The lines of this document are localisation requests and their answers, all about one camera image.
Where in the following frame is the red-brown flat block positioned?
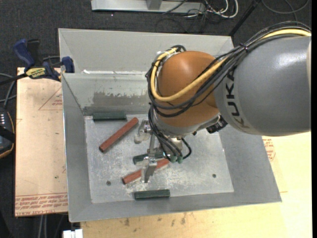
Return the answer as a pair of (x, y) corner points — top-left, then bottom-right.
(121, 158), (170, 185)
(99, 117), (139, 153)

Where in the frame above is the grey metal bin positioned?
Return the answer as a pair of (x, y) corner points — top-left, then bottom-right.
(58, 28), (282, 223)

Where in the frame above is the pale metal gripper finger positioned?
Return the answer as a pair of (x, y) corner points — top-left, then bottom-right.
(144, 158), (159, 183)
(140, 157), (149, 182)

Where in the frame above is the dark green flat block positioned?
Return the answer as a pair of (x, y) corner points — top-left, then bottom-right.
(134, 189), (171, 200)
(93, 111), (127, 122)
(132, 154), (150, 165)

